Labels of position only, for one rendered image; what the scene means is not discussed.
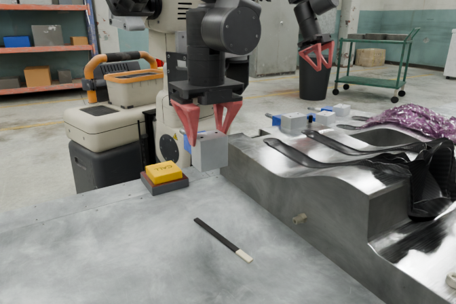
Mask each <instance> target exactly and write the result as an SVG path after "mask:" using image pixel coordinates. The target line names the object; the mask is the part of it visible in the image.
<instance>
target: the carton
mask: <svg viewBox="0 0 456 304"><path fill-rule="evenodd" d="M385 51H386V50H384V49H378V48H367V49H357V50H356V61H355V65H356V66H361V67H377V66H383V65H384V62H385Z"/></svg>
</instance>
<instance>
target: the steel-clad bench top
mask: <svg viewBox="0 0 456 304"><path fill-rule="evenodd" d="M181 170H182V172H183V173H184V174H185V175H186V176H187V177H188V178H189V186H188V187H185V188H182V189H177V190H175V191H170V192H167V193H163V194H160V195H156V196H152V195H151V193H150V192H149V190H148V189H147V188H146V187H145V185H144V184H143V182H142V181H141V178H140V179H137V180H132V181H129V182H126V183H121V184H118V185H112V186H109V187H104V188H101V189H96V190H93V191H87V192H84V193H79V194H76V195H71V196H68V197H63V198H59V199H54V200H51V201H48V202H43V203H40V204H35V205H31V206H26V207H23V208H18V209H15V210H10V211H7V212H1V213H0V304H386V303H384V302H383V301H382V300H381V299H380V298H378V297H377V296H375V295H374V294H373V293H372V292H371V291H369V290H368V289H367V288H365V287H364V286H363V285H361V283H359V282H358V281H356V280H355V279H354V278H352V277H351V276H350V275H349V274H348V273H346V272H345V271H343V270H342V269H341V268H340V267H339V266H337V265H336V264H335V263H333V262H332V261H331V260H330V259H328V258H327V257H326V256H324V255H323V254H322V253H321V252H320V251H318V250H317V249H315V248H314V247H313V246H312V245H311V244H309V243H308V242H306V241H305V240H304V239H303V238H302V237H300V236H299V235H298V234H296V233H295V232H294V231H293V230H292V229H290V228H289V227H287V226H286V225H285V224H284V223H283V222H281V221H280V220H279V219H277V218H276V217H275V216H274V215H272V214H271V213H270V212H268V211H267V210H266V209H264V207H262V206H261V205H260V204H258V203H257V202H255V201H254V200H253V199H252V198H251V197H249V196H248V195H246V194H245V193H244V192H243V191H242V190H240V189H239V188H238V187H236V186H235V185H234V184H233V183H231V182H230V181H229V180H227V179H226V178H225V177H224V176H223V175H221V174H220V168H217V169H214V170H209V171H207V172H200V171H199V170H198V169H197V168H196V167H194V166H190V167H187V168H182V169H181ZM197 217H198V218H199V219H201V220H202V221H203V222H205V223H206V224H207V225H209V226H210V227H211V228H213V229H214V230H215V231H217V232H218V233H219V234H221V235H222V236H223V237H224V238H226V239H227V240H229V241H230V242H231V243H232V244H234V245H235V246H237V247H238V248H239V249H241V250H242V251H244V252H245V253H246V254H247V255H249V256H250V257H252V258H253V261H252V262H251V263H247V262H246V261H245V260H244V259H242V258H241V257H240V256H238V255H237V254H236V253H234V251H232V250H231V249H230V248H228V247H227V246H226V245H224V244H223V243H222V242H220V241H219V240H218V239H216V238H215V237H214V236H213V235H211V234H210V233H209V232H207V231H206V230H205V229H204V228H203V227H201V226H200V225H198V224H197V223H196V222H195V221H194V219H195V218H197Z"/></svg>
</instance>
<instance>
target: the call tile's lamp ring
mask: <svg viewBox="0 0 456 304"><path fill-rule="evenodd" d="M145 172H146V171H144V172H141V174H142V175H143V176H144V178H145V179H146V180H147V182H148V183H149V184H150V185H151V187H152V188H153V187H158V186H160V185H165V184H168V183H173V182H176V181H181V180H184V179H187V178H188V177H187V176H186V175H185V174H184V173H183V172H182V176H183V178H179V179H176V180H171V181H168V182H164V183H160V184H157V185H154V184H153V183H152V182H151V180H150V179H149V177H148V176H147V175H146V174H145Z"/></svg>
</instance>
